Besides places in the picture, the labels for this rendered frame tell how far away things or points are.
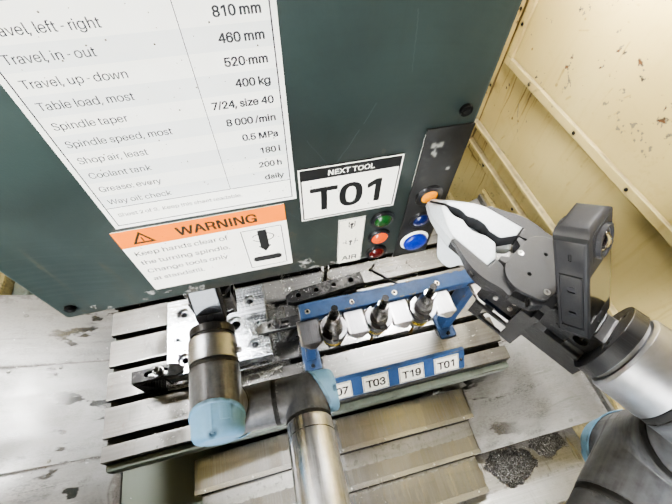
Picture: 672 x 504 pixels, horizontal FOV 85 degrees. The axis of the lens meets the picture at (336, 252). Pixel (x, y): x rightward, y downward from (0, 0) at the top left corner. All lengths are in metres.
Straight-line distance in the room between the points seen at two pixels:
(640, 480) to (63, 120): 0.53
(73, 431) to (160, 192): 1.31
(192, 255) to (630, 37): 1.06
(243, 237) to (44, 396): 1.31
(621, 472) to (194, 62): 0.48
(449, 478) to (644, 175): 0.99
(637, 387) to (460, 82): 0.28
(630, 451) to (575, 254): 0.22
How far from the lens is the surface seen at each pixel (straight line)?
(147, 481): 1.52
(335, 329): 0.83
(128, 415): 1.27
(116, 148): 0.31
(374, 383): 1.13
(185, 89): 0.27
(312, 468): 0.60
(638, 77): 1.16
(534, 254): 0.38
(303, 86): 0.28
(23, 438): 1.60
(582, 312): 0.36
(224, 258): 0.41
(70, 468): 1.56
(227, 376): 0.58
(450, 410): 1.38
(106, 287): 0.46
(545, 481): 1.53
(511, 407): 1.43
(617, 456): 0.47
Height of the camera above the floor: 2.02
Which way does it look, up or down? 56 degrees down
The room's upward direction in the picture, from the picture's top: 2 degrees clockwise
